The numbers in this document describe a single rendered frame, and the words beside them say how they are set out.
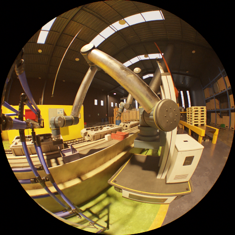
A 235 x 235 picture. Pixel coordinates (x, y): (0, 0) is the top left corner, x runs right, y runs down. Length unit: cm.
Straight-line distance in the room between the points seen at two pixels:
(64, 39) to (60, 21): 244
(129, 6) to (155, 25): 290
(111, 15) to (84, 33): 316
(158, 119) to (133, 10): 834
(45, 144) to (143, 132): 126
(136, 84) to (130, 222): 147
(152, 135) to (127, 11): 856
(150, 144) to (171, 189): 75
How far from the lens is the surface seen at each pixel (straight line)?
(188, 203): 157
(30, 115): 99
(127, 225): 125
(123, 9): 839
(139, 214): 129
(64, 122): 69
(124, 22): 587
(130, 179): 116
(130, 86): 46
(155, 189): 109
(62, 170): 83
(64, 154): 112
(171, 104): 45
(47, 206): 134
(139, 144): 72
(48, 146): 120
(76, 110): 80
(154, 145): 70
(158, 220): 133
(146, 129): 68
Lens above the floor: 125
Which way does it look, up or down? 1 degrees down
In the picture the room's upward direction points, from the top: 2 degrees counter-clockwise
